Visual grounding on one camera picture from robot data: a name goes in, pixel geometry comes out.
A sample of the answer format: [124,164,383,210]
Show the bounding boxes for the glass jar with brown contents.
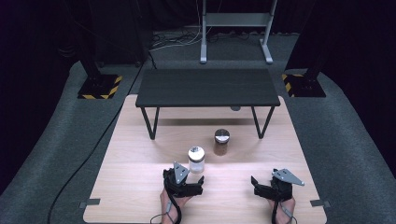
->
[213,128,232,157]

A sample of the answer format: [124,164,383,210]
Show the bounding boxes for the person's left hand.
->
[159,187,194,224]

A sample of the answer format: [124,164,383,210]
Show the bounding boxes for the long black floor cable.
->
[46,50,159,224]

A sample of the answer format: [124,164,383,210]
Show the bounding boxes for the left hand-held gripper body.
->
[163,161,200,199]

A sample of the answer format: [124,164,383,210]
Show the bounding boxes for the grey metal stand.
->
[199,0,279,65]

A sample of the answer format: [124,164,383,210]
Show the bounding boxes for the glass jar with white powder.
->
[187,145,206,175]

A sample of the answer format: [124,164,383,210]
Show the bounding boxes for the black stand with striped base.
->
[77,57,124,101]
[281,64,328,99]

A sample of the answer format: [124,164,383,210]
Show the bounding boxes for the black cabinet on wheels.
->
[92,0,154,68]

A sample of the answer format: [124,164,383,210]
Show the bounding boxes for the grey tape mark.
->
[78,198,102,209]
[309,199,332,209]

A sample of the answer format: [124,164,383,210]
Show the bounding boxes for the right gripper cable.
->
[270,199,299,224]

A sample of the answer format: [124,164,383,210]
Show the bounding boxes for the person's right hand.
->
[267,195,296,224]

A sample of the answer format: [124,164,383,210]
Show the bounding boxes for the small black shelf table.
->
[134,67,281,141]

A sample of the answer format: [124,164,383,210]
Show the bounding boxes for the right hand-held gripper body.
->
[266,168,305,202]

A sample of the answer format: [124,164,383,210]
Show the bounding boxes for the bundle of floor cables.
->
[148,28,251,52]

